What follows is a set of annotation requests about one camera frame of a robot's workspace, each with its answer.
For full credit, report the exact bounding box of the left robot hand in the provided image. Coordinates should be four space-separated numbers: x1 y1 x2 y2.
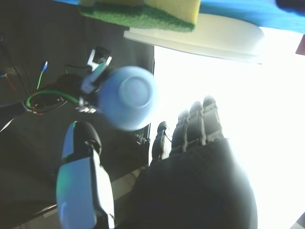
56 94 259 229

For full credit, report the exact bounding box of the light blue bowl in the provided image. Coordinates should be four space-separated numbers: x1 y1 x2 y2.
98 65 159 132

